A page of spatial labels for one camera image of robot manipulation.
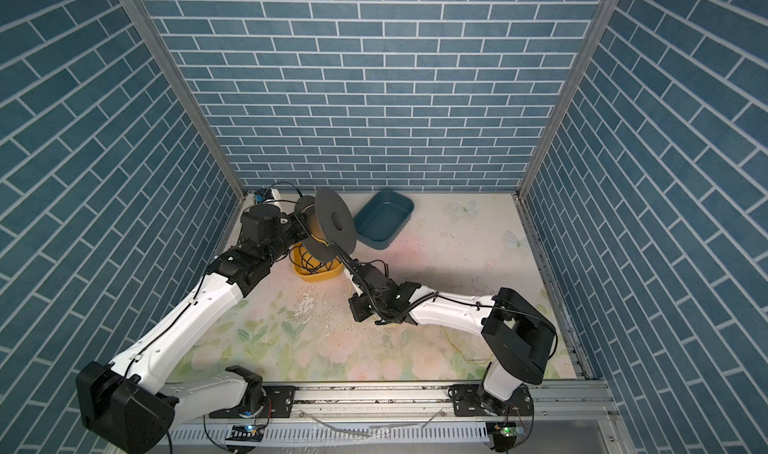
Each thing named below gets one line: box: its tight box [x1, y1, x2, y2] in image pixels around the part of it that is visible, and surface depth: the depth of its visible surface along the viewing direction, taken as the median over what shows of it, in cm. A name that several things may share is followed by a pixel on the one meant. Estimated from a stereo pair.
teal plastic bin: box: [354, 190, 415, 250], surface depth 115 cm
